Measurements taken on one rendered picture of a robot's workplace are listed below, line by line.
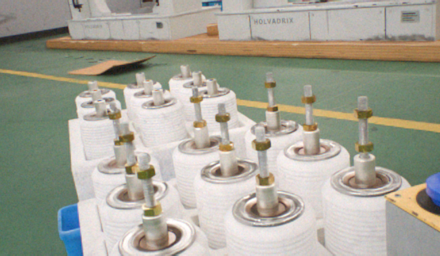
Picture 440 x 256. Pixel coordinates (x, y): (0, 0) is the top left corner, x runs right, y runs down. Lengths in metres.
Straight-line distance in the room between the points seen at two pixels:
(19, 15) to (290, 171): 6.50
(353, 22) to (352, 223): 2.15
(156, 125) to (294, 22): 1.96
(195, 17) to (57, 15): 3.65
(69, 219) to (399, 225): 0.68
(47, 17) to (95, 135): 6.21
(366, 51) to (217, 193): 2.02
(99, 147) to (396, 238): 0.69
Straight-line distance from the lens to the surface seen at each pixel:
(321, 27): 2.74
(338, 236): 0.55
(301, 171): 0.61
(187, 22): 3.78
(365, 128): 0.53
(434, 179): 0.38
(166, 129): 0.97
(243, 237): 0.47
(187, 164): 0.68
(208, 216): 0.59
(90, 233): 0.68
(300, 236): 0.48
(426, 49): 2.39
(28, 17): 7.04
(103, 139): 0.96
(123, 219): 0.55
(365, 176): 0.54
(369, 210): 0.52
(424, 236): 0.36
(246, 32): 3.09
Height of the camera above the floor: 0.49
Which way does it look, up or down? 18 degrees down
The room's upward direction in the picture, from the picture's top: 7 degrees counter-clockwise
